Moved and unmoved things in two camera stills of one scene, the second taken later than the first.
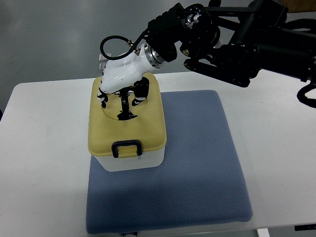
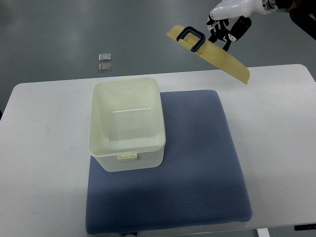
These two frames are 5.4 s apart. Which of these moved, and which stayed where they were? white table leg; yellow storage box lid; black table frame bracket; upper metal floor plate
Moved: yellow storage box lid
Stayed: black table frame bracket; white table leg; upper metal floor plate
